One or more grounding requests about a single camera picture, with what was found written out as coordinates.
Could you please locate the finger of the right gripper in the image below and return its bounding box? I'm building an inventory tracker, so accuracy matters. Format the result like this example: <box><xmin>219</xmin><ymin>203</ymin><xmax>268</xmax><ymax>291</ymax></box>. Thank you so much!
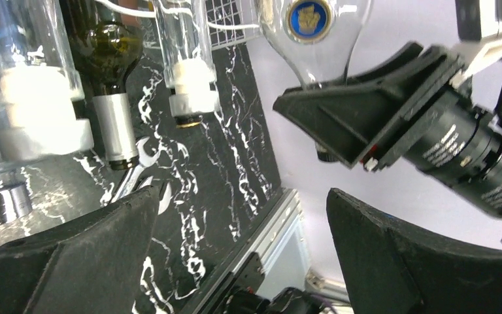
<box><xmin>273</xmin><ymin>42</ymin><xmax>465</xmax><ymax>169</ymax></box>

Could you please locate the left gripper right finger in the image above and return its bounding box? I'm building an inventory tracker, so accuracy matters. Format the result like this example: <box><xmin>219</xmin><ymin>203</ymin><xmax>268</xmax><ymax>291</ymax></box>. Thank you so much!
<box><xmin>326</xmin><ymin>188</ymin><xmax>502</xmax><ymax>313</ymax></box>

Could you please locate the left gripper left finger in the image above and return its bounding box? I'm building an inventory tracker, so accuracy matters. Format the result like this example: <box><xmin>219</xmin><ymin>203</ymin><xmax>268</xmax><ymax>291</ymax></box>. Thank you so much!
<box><xmin>0</xmin><ymin>186</ymin><xmax>160</xmax><ymax>313</ymax></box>

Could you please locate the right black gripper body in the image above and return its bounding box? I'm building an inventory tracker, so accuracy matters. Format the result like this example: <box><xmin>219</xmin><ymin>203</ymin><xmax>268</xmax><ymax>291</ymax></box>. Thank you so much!
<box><xmin>376</xmin><ymin>88</ymin><xmax>502</xmax><ymax>218</ymax></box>

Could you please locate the clear liquor bottle black cap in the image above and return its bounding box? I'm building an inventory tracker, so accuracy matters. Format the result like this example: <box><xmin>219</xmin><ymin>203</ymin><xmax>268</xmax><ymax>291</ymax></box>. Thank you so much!
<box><xmin>257</xmin><ymin>0</ymin><xmax>373</xmax><ymax>164</ymax></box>

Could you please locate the clear bottle white cap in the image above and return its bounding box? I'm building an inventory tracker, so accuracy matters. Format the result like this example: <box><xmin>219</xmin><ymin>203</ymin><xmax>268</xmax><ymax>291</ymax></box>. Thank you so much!
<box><xmin>152</xmin><ymin>1</ymin><xmax>220</xmax><ymax>128</ymax></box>

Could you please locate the dark green lower wine bottle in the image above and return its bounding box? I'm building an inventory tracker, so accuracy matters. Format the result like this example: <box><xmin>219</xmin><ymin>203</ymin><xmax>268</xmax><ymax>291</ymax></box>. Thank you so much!
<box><xmin>59</xmin><ymin>1</ymin><xmax>143</xmax><ymax>171</ymax></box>

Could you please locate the small silver wrench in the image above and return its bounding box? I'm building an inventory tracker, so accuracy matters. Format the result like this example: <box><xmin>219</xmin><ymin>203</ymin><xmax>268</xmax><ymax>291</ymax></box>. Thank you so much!
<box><xmin>110</xmin><ymin>136</ymin><xmax>160</xmax><ymax>203</ymax></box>

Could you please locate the large silver wrench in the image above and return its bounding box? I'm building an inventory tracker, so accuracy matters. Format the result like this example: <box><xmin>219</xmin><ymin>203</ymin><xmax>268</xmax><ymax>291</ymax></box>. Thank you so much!
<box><xmin>137</xmin><ymin>176</ymin><xmax>173</xmax><ymax>215</ymax></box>

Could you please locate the aluminium rail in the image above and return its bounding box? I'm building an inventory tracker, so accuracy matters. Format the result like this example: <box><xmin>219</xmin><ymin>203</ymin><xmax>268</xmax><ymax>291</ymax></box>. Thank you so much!
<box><xmin>186</xmin><ymin>187</ymin><xmax>352</xmax><ymax>314</ymax></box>

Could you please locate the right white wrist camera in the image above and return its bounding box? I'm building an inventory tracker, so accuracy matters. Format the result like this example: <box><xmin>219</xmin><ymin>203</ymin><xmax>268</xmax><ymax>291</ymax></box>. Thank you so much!
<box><xmin>450</xmin><ymin>0</ymin><xmax>502</xmax><ymax>88</ymax></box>

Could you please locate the black base frame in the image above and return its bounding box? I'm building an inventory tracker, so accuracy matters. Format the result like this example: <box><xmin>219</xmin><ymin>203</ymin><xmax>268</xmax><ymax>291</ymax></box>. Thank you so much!
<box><xmin>198</xmin><ymin>252</ymin><xmax>333</xmax><ymax>314</ymax></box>

